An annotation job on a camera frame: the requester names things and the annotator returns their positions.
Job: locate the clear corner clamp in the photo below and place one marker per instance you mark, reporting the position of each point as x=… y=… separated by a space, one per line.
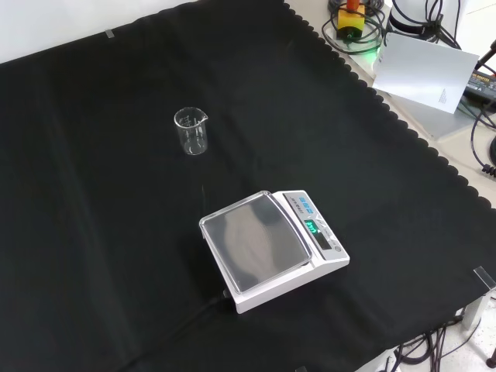
x=485 y=277

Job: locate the silver metal bench leg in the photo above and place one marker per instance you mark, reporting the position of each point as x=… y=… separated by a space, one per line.
x=474 y=310

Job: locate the black power adapter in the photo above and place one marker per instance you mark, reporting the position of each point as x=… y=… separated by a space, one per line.
x=482 y=87

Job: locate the black bench cloth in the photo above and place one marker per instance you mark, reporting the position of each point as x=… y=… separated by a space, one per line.
x=116 y=232

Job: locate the grey base plate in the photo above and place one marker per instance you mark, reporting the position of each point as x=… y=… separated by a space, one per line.
x=438 y=125

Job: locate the pale board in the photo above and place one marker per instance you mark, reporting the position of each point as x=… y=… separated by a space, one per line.
x=422 y=69

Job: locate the grey tape strip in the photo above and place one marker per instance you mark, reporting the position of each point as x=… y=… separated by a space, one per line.
x=110 y=34

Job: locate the white electronic balance steel pan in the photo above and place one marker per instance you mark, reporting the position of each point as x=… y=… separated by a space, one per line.
x=271 y=240

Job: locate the clear glass beaker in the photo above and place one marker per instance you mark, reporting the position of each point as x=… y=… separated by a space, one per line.
x=190 y=136

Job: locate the yellow stop button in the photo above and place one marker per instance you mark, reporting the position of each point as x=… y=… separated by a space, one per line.
x=350 y=20

